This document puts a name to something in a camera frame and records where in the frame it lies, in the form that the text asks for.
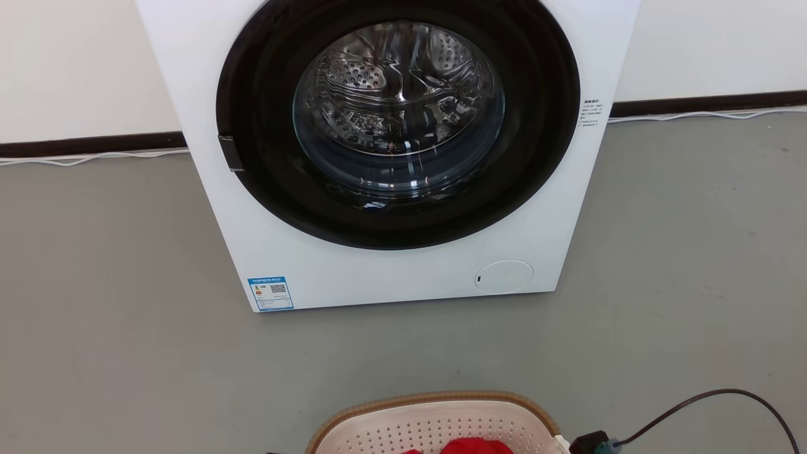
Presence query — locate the white perforated laundry basket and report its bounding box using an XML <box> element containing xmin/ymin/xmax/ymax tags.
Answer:
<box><xmin>305</xmin><ymin>390</ymin><xmax>571</xmax><ymax>454</ymax></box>

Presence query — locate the white front-load washing machine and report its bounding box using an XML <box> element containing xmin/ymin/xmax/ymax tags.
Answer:
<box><xmin>135</xmin><ymin>0</ymin><xmax>642</xmax><ymax>313</ymax></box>

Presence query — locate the round white filter cover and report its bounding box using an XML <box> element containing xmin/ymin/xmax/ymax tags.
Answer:
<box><xmin>474</xmin><ymin>260</ymin><xmax>535</xmax><ymax>294</ymax></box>

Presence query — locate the blue energy label sticker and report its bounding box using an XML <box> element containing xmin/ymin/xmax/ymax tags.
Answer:
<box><xmin>247</xmin><ymin>276</ymin><xmax>295</xmax><ymax>312</ymax></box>

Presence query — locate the black round washer door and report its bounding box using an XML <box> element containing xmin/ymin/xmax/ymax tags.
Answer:
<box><xmin>216</xmin><ymin>0</ymin><xmax>581</xmax><ymax>251</ymax></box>

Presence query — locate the black text instruction sticker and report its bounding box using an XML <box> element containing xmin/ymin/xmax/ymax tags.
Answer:
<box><xmin>579</xmin><ymin>98</ymin><xmax>610</xmax><ymax>129</ymax></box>

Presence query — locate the red garment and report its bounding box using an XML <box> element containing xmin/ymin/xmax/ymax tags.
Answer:
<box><xmin>402</xmin><ymin>437</ymin><xmax>514</xmax><ymax>454</ymax></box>

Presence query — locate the black plug adapter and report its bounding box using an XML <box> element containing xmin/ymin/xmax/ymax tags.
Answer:
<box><xmin>569</xmin><ymin>430</ymin><xmax>622</xmax><ymax>454</ymax></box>

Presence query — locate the white cable along wall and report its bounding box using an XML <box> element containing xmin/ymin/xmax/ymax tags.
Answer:
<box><xmin>608</xmin><ymin>106</ymin><xmax>807</xmax><ymax>124</ymax></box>
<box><xmin>0</xmin><ymin>148</ymin><xmax>190</xmax><ymax>168</ymax></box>

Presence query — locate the black power cable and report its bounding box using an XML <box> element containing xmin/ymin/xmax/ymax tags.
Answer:
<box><xmin>615</xmin><ymin>388</ymin><xmax>801</xmax><ymax>454</ymax></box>

